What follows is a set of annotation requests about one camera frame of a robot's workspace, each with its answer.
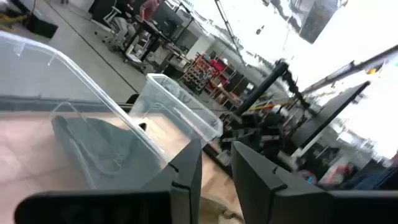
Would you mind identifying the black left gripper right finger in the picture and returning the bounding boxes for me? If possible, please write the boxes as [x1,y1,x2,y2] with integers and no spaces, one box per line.
[231,141,398,224]

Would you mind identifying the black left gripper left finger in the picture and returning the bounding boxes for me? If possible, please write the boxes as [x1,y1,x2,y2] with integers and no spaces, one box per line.
[14,138,203,224]

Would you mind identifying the beige corduroy hat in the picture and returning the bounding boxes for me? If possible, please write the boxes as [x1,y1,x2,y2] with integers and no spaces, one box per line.
[198,195,246,224]

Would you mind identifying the dark grey hat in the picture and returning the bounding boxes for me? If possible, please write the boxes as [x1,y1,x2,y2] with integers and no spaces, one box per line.
[50,114,170,191]

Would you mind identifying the clear plastic storage bin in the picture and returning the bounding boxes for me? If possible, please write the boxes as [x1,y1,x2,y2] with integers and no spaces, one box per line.
[0,30,175,191]
[128,73,224,149]

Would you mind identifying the black flat panel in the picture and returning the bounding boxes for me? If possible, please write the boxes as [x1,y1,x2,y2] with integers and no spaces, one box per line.
[290,80,371,149]

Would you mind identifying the shelf with small parts bins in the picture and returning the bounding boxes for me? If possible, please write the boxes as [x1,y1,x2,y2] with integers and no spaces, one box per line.
[179,52,220,96]

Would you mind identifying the red tool cart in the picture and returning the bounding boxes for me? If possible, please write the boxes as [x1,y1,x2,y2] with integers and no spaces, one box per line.
[208,58,237,91]

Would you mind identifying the black office desk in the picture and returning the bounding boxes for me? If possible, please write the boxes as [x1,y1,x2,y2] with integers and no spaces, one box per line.
[123,17,195,63]

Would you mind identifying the black slanted pole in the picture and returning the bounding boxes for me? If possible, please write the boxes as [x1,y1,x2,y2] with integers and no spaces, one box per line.
[213,0,246,65]

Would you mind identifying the person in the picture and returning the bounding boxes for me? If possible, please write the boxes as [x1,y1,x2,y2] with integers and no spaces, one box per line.
[113,0,165,40]

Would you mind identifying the white office chair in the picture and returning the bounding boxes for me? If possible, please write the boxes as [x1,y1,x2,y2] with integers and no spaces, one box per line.
[93,5,137,52]

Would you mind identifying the black box on floor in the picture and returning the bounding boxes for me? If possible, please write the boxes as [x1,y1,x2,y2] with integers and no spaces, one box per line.
[25,14,59,40]

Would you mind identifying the black frame beam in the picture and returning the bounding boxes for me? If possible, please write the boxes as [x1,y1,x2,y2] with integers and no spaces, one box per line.
[301,44,398,95]

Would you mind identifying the yellow cable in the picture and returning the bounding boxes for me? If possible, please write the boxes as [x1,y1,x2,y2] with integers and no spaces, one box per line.
[0,12,29,30]

